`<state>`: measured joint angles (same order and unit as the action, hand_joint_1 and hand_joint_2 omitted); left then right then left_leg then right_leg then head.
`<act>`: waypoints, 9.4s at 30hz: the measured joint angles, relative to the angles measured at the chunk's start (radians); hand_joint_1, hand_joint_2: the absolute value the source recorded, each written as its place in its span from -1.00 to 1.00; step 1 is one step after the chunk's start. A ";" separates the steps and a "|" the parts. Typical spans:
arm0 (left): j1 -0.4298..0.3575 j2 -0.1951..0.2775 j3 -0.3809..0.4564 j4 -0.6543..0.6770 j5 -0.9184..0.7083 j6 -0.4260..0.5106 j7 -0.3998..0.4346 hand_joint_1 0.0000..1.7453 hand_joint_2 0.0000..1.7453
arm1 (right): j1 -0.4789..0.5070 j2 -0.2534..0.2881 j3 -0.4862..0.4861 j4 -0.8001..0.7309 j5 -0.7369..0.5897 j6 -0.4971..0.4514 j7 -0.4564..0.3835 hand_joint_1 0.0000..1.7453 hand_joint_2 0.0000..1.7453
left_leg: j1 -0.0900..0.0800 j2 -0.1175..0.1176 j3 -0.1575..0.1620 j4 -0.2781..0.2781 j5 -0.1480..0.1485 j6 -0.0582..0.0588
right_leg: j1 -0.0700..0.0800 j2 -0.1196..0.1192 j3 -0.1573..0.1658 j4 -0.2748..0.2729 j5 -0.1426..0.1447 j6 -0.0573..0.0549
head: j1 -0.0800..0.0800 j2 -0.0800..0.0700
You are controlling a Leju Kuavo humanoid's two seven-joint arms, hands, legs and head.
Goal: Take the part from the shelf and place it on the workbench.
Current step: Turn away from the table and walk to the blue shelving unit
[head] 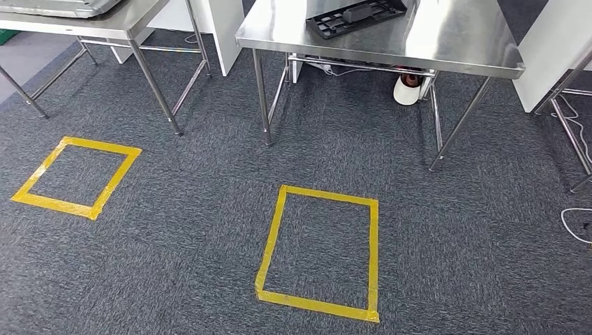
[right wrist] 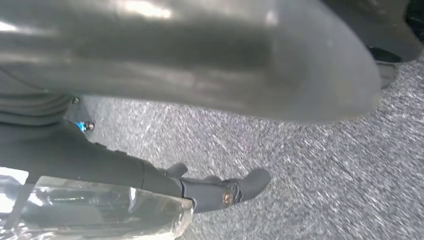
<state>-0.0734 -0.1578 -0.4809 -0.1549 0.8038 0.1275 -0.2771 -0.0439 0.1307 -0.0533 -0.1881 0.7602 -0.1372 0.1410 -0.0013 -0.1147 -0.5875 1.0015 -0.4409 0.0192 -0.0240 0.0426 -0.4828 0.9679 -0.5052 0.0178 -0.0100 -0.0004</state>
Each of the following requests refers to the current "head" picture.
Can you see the green plastic crate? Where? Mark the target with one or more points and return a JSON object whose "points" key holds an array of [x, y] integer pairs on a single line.
{"points": [[8, 36]]}

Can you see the white power strip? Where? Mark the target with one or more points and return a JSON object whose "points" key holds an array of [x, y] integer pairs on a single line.
{"points": [[321, 67]]}

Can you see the yellow floor tape square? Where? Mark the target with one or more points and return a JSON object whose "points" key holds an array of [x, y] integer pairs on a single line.
{"points": [[111, 178]]}

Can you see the black plastic panel part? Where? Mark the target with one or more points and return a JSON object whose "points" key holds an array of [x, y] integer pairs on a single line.
{"points": [[356, 18]]}

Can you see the person's foot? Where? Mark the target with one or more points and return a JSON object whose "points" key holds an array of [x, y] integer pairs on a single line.
{"points": [[407, 94]]}

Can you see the grey metal plate part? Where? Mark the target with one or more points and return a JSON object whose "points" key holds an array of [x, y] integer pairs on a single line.
{"points": [[60, 7]]}

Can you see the white box partition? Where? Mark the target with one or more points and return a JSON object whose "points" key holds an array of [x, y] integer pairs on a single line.
{"points": [[224, 27], [545, 60]]}

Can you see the steel workbench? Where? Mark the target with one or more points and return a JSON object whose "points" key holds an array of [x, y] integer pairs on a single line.
{"points": [[453, 41]]}

